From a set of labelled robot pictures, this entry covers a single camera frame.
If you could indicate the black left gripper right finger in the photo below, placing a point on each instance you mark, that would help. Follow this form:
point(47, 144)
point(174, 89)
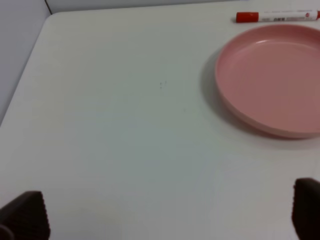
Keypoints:
point(306, 209)

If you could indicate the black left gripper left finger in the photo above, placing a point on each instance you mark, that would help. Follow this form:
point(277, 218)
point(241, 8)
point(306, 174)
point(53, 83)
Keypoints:
point(25, 218)

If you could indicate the pink round plate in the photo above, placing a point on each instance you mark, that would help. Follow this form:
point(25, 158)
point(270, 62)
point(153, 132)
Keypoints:
point(269, 78)

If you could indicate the red capped whiteboard marker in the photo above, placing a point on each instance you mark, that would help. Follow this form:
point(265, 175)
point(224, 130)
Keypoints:
point(277, 16)

